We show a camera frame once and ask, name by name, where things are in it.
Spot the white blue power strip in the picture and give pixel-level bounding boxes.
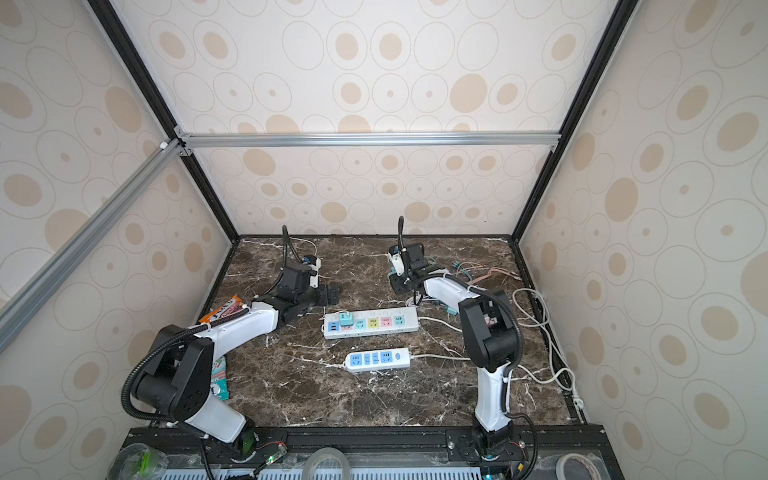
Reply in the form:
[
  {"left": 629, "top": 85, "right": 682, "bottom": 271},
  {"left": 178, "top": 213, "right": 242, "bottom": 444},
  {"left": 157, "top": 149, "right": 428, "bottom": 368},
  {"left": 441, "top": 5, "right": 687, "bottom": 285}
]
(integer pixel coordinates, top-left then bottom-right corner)
[{"left": 344, "top": 348, "right": 411, "bottom": 373}]

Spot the clear plastic cup green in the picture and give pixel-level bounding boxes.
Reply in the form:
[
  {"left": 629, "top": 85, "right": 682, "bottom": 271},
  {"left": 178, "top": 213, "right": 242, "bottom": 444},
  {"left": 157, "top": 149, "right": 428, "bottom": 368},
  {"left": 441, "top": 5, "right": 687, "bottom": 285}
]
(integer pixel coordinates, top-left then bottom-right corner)
[{"left": 107, "top": 443, "right": 168, "bottom": 480}]

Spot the thick white power cord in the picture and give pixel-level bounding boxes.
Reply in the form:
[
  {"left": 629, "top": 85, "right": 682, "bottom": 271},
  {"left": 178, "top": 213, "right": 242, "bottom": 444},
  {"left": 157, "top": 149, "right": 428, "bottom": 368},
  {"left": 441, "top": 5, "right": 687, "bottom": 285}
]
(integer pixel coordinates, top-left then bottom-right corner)
[{"left": 413, "top": 287, "right": 586, "bottom": 412}]

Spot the teal snack bag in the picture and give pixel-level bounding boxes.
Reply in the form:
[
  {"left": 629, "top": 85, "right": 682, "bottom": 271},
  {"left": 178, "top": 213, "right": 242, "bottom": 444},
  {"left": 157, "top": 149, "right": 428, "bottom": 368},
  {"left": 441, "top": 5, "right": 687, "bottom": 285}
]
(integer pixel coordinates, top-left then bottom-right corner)
[{"left": 210, "top": 356, "right": 230, "bottom": 401}]

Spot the teal charger plug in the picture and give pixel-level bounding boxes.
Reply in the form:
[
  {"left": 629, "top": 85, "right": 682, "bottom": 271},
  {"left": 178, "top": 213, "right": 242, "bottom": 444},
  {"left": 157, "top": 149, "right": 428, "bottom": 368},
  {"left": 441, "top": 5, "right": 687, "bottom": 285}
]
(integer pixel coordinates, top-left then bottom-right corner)
[{"left": 339, "top": 312, "right": 355, "bottom": 329}]

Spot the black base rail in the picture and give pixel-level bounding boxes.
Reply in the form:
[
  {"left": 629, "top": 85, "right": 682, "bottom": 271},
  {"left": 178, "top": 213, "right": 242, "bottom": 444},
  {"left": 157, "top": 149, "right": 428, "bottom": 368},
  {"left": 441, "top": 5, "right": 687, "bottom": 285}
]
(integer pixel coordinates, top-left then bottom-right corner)
[{"left": 118, "top": 425, "right": 623, "bottom": 479}]

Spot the left diagonal aluminium bar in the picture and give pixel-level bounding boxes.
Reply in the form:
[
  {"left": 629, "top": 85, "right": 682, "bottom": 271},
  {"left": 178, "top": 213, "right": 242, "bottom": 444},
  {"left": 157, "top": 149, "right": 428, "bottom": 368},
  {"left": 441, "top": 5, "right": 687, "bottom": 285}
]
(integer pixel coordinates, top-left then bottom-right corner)
[{"left": 1, "top": 139, "right": 181, "bottom": 350}]

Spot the tape roll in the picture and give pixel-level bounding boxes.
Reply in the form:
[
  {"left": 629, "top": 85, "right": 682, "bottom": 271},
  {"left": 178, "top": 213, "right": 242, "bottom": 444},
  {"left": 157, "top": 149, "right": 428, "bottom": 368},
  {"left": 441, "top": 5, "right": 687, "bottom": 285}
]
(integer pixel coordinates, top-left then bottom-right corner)
[{"left": 555, "top": 453, "right": 602, "bottom": 480}]

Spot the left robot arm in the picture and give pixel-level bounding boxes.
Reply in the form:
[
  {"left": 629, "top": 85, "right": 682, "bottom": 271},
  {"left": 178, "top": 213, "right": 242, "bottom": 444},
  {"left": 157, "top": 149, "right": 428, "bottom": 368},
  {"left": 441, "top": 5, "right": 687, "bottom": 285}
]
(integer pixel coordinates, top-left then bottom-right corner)
[{"left": 120, "top": 256, "right": 341, "bottom": 452}]

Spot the horizontal aluminium bar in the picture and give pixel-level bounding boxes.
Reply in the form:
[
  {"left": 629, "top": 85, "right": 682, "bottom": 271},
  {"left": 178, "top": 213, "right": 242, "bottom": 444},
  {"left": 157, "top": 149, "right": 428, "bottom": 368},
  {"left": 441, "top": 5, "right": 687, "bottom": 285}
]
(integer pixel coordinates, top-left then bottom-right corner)
[{"left": 175, "top": 131, "right": 561, "bottom": 148}]

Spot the white multicolour power strip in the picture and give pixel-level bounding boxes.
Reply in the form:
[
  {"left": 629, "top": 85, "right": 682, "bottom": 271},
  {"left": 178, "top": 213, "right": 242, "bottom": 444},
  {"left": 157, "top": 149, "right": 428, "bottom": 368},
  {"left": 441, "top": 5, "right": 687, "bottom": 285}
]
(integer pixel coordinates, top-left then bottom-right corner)
[{"left": 322, "top": 307, "right": 419, "bottom": 340}]

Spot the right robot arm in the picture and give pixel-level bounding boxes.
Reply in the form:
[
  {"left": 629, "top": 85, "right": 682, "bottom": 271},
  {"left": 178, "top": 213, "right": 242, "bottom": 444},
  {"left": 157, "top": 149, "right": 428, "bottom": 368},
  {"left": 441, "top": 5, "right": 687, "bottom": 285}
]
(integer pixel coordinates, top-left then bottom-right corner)
[{"left": 387, "top": 238, "right": 524, "bottom": 446}]

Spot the orange snack bag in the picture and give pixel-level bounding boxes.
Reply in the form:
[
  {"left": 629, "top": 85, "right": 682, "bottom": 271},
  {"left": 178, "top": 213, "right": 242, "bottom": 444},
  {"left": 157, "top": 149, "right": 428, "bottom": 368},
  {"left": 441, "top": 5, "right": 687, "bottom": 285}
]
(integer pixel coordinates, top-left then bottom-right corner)
[{"left": 199, "top": 295, "right": 245, "bottom": 324}]

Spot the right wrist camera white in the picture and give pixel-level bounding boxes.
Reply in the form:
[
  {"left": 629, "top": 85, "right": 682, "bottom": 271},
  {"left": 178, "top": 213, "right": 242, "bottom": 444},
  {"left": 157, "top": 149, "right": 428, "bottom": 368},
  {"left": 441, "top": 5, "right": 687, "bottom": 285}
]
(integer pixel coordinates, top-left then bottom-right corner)
[{"left": 387, "top": 245, "right": 405, "bottom": 276}]

